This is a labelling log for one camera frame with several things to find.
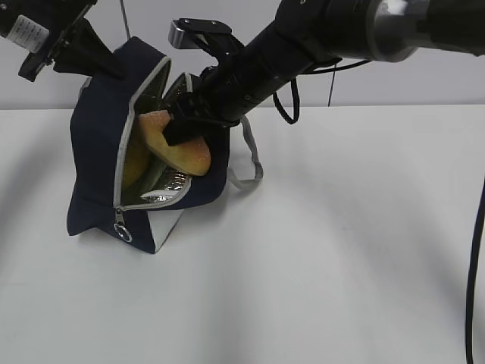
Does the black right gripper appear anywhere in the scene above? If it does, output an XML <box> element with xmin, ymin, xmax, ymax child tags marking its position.
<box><xmin>163</xmin><ymin>33</ymin><xmax>312</xmax><ymax>146</ymax></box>

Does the navy and white lunch bag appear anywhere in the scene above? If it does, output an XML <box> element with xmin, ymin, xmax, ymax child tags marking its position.
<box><xmin>67</xmin><ymin>37</ymin><xmax>264</xmax><ymax>254</ymax></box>

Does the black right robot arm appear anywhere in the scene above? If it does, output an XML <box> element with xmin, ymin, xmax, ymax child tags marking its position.
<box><xmin>164</xmin><ymin>1</ymin><xmax>484</xmax><ymax>145</ymax></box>

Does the brown bread roll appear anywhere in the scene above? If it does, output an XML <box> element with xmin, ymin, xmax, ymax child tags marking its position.
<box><xmin>138</xmin><ymin>110</ymin><xmax>211</xmax><ymax>177</ymax></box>

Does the yellow banana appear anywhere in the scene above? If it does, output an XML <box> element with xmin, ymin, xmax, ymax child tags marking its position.
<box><xmin>122</xmin><ymin>136</ymin><xmax>150</xmax><ymax>190</ymax></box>

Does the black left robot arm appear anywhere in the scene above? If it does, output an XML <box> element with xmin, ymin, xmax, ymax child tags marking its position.
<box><xmin>1</xmin><ymin>0</ymin><xmax>125</xmax><ymax>82</ymax></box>

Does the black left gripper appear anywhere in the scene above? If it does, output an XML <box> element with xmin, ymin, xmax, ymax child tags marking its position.
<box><xmin>18</xmin><ymin>0</ymin><xmax>125</xmax><ymax>82</ymax></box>

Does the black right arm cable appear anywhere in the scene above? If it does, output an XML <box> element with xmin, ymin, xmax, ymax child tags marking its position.
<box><xmin>272</xmin><ymin>56</ymin><xmax>485</xmax><ymax>364</ymax></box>

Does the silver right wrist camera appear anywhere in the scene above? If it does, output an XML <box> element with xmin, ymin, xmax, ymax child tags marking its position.
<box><xmin>168</xmin><ymin>17</ymin><xmax>232</xmax><ymax>49</ymax></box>

